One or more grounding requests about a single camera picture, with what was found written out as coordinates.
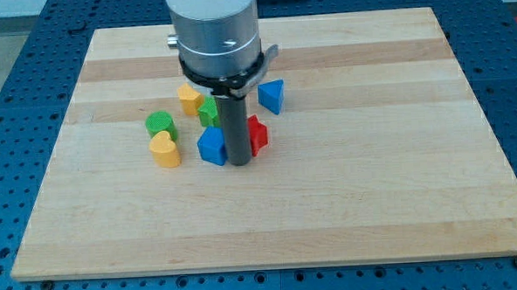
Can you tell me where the yellow pentagon block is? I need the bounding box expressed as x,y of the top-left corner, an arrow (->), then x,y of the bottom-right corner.
177,83 -> 205,115

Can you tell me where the green star block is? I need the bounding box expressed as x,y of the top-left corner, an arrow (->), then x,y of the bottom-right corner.
197,96 -> 221,128

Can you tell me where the green cylinder block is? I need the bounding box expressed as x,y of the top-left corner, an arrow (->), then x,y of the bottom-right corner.
145,111 -> 178,141

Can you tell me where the yellow heart block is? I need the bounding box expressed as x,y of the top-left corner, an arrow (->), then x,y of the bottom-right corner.
148,131 -> 182,168

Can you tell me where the wooden board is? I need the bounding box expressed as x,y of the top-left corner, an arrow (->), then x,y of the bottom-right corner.
11,7 -> 517,281

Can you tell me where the blue triangle block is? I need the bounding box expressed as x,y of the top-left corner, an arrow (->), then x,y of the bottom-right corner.
258,79 -> 284,115

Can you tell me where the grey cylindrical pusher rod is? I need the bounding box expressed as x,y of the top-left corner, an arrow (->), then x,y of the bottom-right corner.
216,97 -> 252,166

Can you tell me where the blue perforated table plate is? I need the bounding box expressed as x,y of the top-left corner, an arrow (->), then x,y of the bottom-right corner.
0,0 -> 517,290

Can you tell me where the red star block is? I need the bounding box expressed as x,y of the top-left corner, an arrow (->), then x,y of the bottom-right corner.
247,114 -> 269,156

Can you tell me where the black clamp mount ring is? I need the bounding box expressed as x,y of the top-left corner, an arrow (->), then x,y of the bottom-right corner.
179,45 -> 279,99

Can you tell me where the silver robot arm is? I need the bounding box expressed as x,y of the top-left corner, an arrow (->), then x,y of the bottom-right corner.
166,0 -> 278,166

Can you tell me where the blue cube block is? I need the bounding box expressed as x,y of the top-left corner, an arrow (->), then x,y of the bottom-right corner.
197,126 -> 228,166

